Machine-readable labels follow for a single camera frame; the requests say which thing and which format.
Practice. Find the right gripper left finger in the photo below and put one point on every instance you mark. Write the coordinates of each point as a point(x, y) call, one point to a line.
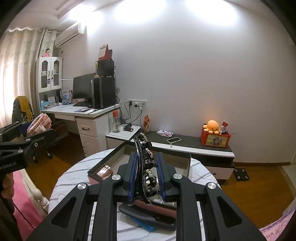
point(87, 212)

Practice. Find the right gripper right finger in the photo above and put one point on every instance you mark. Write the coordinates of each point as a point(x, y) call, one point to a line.
point(204, 212)

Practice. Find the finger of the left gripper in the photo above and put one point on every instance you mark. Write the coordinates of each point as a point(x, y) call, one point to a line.
point(9, 132)
point(28, 146)

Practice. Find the pink keycap block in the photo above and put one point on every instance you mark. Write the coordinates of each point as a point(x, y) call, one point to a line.
point(40, 124)

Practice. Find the black remote control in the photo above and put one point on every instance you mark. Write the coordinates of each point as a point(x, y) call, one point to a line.
point(149, 218)

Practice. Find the rose gold metal can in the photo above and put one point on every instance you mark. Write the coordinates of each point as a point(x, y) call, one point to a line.
point(104, 172)

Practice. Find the pink storage box tray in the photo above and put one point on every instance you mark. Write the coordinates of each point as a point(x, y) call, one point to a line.
point(168, 163)

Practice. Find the office chair with clothes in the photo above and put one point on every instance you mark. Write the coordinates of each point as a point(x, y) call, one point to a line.
point(22, 110)

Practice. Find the black floor scale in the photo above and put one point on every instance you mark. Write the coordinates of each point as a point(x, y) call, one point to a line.
point(240, 174)

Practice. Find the pink bedding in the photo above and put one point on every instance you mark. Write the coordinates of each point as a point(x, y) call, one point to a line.
point(274, 230)

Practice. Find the black low cabinet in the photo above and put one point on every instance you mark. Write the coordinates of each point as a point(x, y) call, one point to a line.
point(219, 161)

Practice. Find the white desk with drawers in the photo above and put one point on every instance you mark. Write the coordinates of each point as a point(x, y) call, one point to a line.
point(92, 125)

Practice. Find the white glass door cabinet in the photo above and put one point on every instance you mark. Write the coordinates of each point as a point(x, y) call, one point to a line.
point(49, 73)

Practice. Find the red toy box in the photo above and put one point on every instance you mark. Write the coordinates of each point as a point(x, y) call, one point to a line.
point(214, 140)

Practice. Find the beige curtain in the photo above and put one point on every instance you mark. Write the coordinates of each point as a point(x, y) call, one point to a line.
point(20, 50)

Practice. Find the black computer monitor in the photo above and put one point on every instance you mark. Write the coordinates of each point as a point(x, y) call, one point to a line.
point(82, 89)

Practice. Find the pink doll figure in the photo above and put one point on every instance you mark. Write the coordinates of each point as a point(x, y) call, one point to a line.
point(47, 52)

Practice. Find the white nightstand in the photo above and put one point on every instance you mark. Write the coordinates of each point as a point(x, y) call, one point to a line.
point(116, 139)

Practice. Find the orange octopus plush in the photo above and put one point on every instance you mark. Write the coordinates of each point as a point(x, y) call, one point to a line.
point(212, 127)

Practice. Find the white smartphone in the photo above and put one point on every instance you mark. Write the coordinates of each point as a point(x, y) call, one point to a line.
point(173, 140)

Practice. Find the bottle with orange cap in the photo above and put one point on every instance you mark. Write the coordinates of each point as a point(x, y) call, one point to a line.
point(116, 121)

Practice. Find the black computer tower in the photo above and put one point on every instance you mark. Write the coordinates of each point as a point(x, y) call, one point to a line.
point(103, 92)

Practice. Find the tissue packet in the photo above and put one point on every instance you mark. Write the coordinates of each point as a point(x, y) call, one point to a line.
point(165, 133)

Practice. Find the small black webcam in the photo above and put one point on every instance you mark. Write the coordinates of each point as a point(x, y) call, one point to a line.
point(128, 127)

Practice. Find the black speaker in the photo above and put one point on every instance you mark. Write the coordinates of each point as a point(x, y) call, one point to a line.
point(105, 68)

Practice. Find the red snack bag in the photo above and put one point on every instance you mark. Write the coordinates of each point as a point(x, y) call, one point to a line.
point(146, 124)

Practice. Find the red desk calendar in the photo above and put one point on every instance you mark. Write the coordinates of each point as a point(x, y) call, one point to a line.
point(105, 53)

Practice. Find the white air conditioner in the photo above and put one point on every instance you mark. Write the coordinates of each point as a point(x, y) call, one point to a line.
point(74, 31)

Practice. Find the wall power outlet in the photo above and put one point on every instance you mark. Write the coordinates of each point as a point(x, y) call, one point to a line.
point(137, 103)

